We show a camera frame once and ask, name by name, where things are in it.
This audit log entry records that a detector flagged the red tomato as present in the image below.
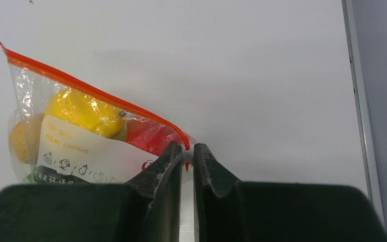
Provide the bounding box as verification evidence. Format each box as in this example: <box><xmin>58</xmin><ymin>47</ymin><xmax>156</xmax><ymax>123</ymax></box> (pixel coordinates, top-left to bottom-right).
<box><xmin>125</xmin><ymin>119</ymin><xmax>183</xmax><ymax>156</ymax></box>

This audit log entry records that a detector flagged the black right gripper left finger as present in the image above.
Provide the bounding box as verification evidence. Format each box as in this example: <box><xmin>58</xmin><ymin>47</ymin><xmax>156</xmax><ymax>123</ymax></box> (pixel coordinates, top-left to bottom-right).
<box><xmin>0</xmin><ymin>142</ymin><xmax>183</xmax><ymax>241</ymax></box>

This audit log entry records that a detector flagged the green lettuce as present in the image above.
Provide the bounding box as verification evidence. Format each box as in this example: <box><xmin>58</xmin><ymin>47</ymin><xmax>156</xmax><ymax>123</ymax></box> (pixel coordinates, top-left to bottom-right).
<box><xmin>24</xmin><ymin>173</ymin><xmax>37</xmax><ymax>184</ymax></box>

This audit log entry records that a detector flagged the yellow pear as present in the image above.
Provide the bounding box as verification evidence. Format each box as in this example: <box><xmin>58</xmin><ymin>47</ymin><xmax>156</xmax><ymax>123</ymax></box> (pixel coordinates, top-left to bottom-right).
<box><xmin>44</xmin><ymin>88</ymin><xmax>126</xmax><ymax>138</ymax></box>

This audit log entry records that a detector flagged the yellow lemon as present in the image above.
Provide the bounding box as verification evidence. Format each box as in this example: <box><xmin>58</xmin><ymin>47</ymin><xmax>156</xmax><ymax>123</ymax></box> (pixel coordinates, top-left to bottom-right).
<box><xmin>9</xmin><ymin>113</ymin><xmax>44</xmax><ymax>164</ymax></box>

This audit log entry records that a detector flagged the clear orange zip bag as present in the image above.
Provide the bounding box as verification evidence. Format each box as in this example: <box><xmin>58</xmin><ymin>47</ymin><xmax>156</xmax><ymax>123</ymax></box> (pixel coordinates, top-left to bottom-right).
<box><xmin>3</xmin><ymin>47</ymin><xmax>195</xmax><ymax>185</ymax></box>

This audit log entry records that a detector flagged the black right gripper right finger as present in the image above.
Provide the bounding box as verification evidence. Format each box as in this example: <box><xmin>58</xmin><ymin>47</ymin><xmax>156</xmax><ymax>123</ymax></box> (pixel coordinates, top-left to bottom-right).
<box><xmin>193</xmin><ymin>144</ymin><xmax>387</xmax><ymax>241</ymax></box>

